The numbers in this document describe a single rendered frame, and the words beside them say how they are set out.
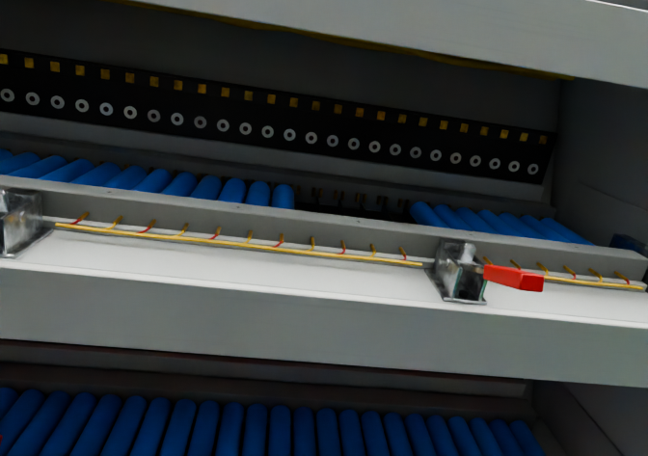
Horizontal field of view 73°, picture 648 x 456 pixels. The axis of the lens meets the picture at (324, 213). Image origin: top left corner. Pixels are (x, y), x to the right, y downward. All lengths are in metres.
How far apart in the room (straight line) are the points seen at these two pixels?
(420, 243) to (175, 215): 0.16
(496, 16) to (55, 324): 0.31
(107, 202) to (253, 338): 0.13
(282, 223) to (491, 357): 0.16
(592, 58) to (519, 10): 0.06
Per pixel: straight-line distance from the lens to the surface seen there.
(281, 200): 0.33
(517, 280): 0.22
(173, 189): 0.33
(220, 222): 0.29
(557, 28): 0.33
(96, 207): 0.31
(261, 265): 0.27
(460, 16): 0.30
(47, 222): 0.32
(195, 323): 0.26
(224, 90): 0.41
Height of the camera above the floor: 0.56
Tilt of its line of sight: 2 degrees up
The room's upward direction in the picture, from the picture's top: 7 degrees clockwise
